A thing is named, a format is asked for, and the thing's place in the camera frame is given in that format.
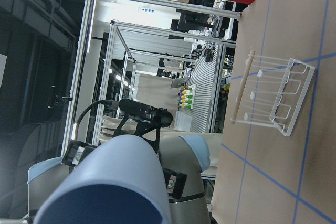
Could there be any white wire cup holder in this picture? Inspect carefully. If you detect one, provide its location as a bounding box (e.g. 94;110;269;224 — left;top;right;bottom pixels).
230;51;315;136

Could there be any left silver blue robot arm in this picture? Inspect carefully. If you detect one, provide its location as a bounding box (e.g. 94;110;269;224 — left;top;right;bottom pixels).
34;135;210;223

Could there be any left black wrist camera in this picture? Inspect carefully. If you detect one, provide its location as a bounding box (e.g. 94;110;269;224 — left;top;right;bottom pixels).
112;98;174;154

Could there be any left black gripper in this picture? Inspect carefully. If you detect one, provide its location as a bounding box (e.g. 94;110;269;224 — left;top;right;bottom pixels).
61;140;187;199

